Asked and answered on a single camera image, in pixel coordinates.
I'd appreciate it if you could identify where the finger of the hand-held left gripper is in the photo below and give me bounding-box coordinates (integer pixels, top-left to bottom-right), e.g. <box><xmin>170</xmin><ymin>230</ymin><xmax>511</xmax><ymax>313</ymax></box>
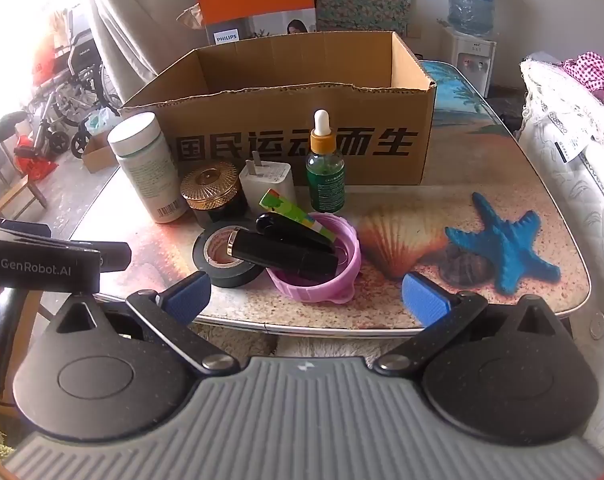
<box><xmin>0</xmin><ymin>218</ymin><xmax>52</xmax><ymax>237</ymax></box>
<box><xmin>100</xmin><ymin>242</ymin><xmax>132</xmax><ymax>270</ymax></box>

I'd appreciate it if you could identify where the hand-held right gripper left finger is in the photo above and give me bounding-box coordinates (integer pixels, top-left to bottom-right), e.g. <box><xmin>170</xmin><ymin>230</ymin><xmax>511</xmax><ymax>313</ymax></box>
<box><xmin>57</xmin><ymin>270</ymin><xmax>240</xmax><ymax>376</ymax></box>

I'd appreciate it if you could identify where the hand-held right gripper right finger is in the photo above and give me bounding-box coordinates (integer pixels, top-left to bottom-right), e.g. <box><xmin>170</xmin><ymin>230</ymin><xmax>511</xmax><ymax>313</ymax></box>
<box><xmin>372</xmin><ymin>271</ymin><xmax>564</xmax><ymax>376</ymax></box>

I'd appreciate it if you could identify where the black tape roll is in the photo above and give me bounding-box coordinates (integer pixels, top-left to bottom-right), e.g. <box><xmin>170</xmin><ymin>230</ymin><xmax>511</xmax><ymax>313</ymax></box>
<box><xmin>192</xmin><ymin>220</ymin><xmax>265</xmax><ymax>289</ymax></box>

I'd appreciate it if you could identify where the black tube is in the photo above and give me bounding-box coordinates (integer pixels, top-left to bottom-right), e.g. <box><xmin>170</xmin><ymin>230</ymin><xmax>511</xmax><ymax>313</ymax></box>
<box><xmin>227</xmin><ymin>228</ymin><xmax>339</xmax><ymax>282</ymax></box>

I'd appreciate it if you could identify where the pink plastic bowl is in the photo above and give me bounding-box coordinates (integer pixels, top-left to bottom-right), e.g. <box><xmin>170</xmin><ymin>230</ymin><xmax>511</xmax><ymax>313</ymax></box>
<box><xmin>265</xmin><ymin>212</ymin><xmax>362</xmax><ymax>305</ymax></box>

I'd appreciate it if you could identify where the gold lid jar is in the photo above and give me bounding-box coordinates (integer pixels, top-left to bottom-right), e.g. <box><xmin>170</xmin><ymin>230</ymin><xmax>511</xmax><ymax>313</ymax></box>
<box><xmin>180</xmin><ymin>161</ymin><xmax>249</xmax><ymax>228</ymax></box>

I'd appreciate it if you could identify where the black oval case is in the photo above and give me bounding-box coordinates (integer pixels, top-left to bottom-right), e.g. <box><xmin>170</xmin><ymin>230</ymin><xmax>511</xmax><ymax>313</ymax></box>
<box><xmin>255</xmin><ymin>212</ymin><xmax>335</xmax><ymax>253</ymax></box>

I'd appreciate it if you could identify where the small green carton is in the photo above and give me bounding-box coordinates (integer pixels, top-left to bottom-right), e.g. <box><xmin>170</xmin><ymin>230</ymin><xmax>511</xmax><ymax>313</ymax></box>
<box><xmin>258</xmin><ymin>188</ymin><xmax>335</xmax><ymax>241</ymax></box>

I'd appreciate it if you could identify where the white charger plug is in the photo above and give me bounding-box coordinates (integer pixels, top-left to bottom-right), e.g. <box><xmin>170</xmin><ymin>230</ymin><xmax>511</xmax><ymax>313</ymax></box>
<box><xmin>239</xmin><ymin>151</ymin><xmax>297</xmax><ymax>213</ymax></box>

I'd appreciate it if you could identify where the green dropper bottle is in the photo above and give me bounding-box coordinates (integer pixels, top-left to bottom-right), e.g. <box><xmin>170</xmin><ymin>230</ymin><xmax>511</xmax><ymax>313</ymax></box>
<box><xmin>306</xmin><ymin>109</ymin><xmax>347</xmax><ymax>214</ymax></box>

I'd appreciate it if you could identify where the brown cardboard box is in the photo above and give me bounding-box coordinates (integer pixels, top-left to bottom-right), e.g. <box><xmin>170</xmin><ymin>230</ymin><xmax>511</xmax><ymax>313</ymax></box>
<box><xmin>118</xmin><ymin>31</ymin><xmax>438</xmax><ymax>196</ymax></box>

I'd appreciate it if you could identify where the wooden stool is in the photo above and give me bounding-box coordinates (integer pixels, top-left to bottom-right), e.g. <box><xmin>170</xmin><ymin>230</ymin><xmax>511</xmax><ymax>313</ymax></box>
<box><xmin>0</xmin><ymin>157</ymin><xmax>48</xmax><ymax>216</ymax></box>

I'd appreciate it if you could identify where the red plastic object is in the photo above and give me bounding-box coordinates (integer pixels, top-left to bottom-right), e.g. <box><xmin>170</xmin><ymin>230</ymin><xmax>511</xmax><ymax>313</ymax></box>
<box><xmin>14</xmin><ymin>135</ymin><xmax>58</xmax><ymax>176</ymax></box>

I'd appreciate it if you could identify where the white plastic bottle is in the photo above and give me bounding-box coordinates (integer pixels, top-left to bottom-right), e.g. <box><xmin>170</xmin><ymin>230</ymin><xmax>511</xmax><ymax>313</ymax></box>
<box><xmin>107</xmin><ymin>112</ymin><xmax>189</xmax><ymax>224</ymax></box>

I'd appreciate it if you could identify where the small floor cardboard box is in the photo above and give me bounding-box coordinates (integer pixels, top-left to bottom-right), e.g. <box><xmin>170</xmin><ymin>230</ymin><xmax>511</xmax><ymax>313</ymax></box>
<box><xmin>81</xmin><ymin>107</ymin><xmax>120</xmax><ymax>173</ymax></box>

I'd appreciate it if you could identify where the white fluffy rug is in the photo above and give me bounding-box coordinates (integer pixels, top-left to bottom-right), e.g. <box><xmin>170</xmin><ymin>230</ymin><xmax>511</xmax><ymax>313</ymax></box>
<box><xmin>197</xmin><ymin>324</ymin><xmax>425</xmax><ymax>361</ymax></box>

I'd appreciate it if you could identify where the wheelchair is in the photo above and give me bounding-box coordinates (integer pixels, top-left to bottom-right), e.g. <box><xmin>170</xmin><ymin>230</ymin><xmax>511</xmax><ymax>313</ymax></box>
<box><xmin>27</xmin><ymin>7</ymin><xmax>123</xmax><ymax>156</ymax></box>

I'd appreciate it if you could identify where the white mattress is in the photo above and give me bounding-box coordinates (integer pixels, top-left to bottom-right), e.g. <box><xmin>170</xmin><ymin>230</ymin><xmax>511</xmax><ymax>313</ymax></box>
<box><xmin>519</xmin><ymin>57</ymin><xmax>604</xmax><ymax>461</ymax></box>

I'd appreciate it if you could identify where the white paper label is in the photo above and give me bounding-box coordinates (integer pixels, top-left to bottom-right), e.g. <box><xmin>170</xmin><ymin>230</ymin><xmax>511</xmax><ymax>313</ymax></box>
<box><xmin>549</xmin><ymin>112</ymin><xmax>590</xmax><ymax>163</ymax></box>

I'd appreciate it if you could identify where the grey curtain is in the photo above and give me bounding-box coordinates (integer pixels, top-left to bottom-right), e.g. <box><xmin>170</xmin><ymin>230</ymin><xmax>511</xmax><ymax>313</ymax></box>
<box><xmin>84</xmin><ymin>0</ymin><xmax>208</xmax><ymax>111</ymax></box>

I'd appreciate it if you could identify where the white water dispenser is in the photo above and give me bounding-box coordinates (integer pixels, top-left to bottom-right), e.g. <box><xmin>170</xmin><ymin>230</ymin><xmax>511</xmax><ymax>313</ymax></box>
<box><xmin>439</xmin><ymin>27</ymin><xmax>498</xmax><ymax>98</ymax></box>

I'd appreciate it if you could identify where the crumpled brown paper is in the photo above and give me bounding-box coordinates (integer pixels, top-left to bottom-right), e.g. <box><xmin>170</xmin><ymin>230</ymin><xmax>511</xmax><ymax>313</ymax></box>
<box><xmin>176</xmin><ymin>2</ymin><xmax>205</xmax><ymax>28</ymax></box>

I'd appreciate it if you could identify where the pink checked cloth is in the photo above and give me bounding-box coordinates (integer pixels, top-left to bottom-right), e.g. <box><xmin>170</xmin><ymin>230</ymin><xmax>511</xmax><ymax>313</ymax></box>
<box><xmin>562</xmin><ymin>51</ymin><xmax>604</xmax><ymax>126</ymax></box>

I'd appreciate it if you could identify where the orange printed box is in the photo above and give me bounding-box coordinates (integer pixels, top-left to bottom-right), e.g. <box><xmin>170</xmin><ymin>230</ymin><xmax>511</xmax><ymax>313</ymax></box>
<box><xmin>192</xmin><ymin>0</ymin><xmax>317</xmax><ymax>47</ymax></box>

